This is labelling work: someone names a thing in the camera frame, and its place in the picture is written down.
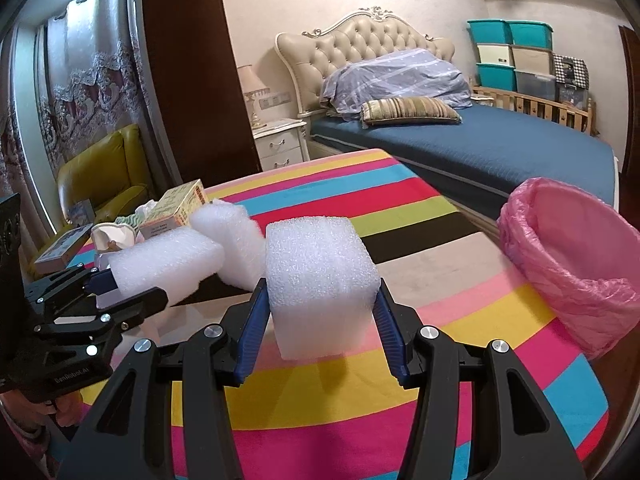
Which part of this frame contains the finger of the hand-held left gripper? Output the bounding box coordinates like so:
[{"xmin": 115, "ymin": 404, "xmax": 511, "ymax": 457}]
[
  {"xmin": 35, "ymin": 287, "xmax": 169, "ymax": 346},
  {"xmin": 24, "ymin": 265, "xmax": 120, "ymax": 311}
]

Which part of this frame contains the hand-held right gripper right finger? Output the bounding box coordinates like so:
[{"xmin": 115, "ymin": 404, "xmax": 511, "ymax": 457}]
[{"xmin": 372, "ymin": 280, "xmax": 586, "ymax": 480}]

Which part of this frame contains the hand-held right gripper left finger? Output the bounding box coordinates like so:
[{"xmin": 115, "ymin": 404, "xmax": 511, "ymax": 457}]
[{"xmin": 59, "ymin": 277, "xmax": 271, "ymax": 480}]

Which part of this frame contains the white foam slab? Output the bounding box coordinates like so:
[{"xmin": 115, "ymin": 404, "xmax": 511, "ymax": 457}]
[{"xmin": 95, "ymin": 237, "xmax": 226, "ymax": 308}]

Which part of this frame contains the white pink paper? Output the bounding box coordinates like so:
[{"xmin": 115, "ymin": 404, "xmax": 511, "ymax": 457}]
[{"xmin": 91, "ymin": 222, "xmax": 137, "ymax": 253}]

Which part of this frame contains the white foam cube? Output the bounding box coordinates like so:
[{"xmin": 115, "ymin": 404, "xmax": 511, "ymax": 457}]
[{"xmin": 265, "ymin": 217, "xmax": 381, "ymax": 361}]

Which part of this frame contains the pink lined waste bin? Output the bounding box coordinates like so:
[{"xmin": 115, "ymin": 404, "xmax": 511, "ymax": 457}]
[{"xmin": 496, "ymin": 177, "xmax": 640, "ymax": 361}]

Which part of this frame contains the person's left hand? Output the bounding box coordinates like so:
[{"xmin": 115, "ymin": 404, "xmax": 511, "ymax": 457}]
[{"xmin": 0, "ymin": 391, "xmax": 83, "ymax": 433}]

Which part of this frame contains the flat printed book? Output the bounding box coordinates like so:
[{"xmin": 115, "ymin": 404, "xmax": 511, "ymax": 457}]
[{"xmin": 34, "ymin": 224, "xmax": 93, "ymax": 267}]

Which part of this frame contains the green patterned wrapper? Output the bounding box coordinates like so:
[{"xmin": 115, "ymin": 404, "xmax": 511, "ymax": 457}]
[{"xmin": 114, "ymin": 200, "xmax": 160, "ymax": 228}]

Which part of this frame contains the tall white foam block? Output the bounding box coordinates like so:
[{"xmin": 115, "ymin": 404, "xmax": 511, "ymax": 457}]
[{"xmin": 191, "ymin": 199, "xmax": 268, "ymax": 291}]

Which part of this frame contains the yellow tissue box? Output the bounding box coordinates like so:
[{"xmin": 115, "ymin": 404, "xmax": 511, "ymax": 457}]
[{"xmin": 137, "ymin": 179, "xmax": 210, "ymax": 242}]

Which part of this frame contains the yellow-green leather armchair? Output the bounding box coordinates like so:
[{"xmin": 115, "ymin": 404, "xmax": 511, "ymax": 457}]
[{"xmin": 56, "ymin": 124, "xmax": 153, "ymax": 233}]

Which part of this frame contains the striped colourful tablecloth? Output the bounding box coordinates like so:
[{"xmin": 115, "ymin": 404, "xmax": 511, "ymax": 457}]
[{"xmin": 65, "ymin": 147, "xmax": 611, "ymax": 480}]

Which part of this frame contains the white nightstand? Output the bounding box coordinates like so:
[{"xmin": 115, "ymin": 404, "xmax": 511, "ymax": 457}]
[{"xmin": 251, "ymin": 119, "xmax": 308, "ymax": 172}]

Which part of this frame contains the lace patterned curtain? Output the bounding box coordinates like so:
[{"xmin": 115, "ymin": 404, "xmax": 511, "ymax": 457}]
[{"xmin": 0, "ymin": 0, "xmax": 151, "ymax": 241}]

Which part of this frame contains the beige tufted bed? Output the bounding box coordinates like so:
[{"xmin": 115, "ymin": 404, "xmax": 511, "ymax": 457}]
[{"xmin": 275, "ymin": 6, "xmax": 618, "ymax": 221}]

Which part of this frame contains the dark wooden wardrobe panel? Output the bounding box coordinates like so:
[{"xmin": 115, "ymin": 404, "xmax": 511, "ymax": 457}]
[{"xmin": 137, "ymin": 0, "xmax": 262, "ymax": 196}]

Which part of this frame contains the gold striped pillow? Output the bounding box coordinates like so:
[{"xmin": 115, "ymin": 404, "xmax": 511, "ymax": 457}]
[{"xmin": 361, "ymin": 96, "xmax": 462, "ymax": 126}]

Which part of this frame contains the beige table lamp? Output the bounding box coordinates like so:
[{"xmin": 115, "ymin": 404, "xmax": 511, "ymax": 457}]
[{"xmin": 236, "ymin": 64, "xmax": 268, "ymax": 128}]

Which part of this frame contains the blue striped duvet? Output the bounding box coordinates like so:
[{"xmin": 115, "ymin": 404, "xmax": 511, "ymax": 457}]
[{"xmin": 320, "ymin": 47, "xmax": 473, "ymax": 121}]

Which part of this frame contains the teal storage box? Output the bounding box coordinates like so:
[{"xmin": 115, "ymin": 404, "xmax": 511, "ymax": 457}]
[
  {"xmin": 475, "ymin": 62, "xmax": 518, "ymax": 92},
  {"xmin": 506, "ymin": 20, "xmax": 556, "ymax": 52},
  {"xmin": 467, "ymin": 19, "xmax": 513, "ymax": 46}
]

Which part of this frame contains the grey clear storage box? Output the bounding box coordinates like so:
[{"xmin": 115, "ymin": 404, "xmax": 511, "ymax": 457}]
[{"xmin": 515, "ymin": 71, "xmax": 558, "ymax": 102}]

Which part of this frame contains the beige white-lidded storage box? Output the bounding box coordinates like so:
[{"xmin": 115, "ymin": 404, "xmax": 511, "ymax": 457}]
[{"xmin": 475, "ymin": 42, "xmax": 516, "ymax": 67}]

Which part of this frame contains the small grey storage box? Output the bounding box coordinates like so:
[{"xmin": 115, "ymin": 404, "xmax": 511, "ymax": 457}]
[{"xmin": 557, "ymin": 81, "xmax": 591, "ymax": 108}]

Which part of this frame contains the beige brown storage box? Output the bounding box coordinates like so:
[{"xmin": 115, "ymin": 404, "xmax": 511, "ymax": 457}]
[{"xmin": 511, "ymin": 46, "xmax": 555, "ymax": 77}]

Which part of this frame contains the houndstooth storage bag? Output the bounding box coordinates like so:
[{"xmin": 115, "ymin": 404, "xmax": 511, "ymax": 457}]
[{"xmin": 552, "ymin": 53, "xmax": 588, "ymax": 83}]

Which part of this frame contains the dark wooden door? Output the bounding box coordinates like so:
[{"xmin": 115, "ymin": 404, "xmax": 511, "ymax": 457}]
[{"xmin": 617, "ymin": 25, "xmax": 640, "ymax": 176}]

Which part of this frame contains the wooden crib rail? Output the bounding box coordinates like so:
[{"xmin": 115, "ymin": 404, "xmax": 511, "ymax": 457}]
[{"xmin": 471, "ymin": 85, "xmax": 598, "ymax": 136}]

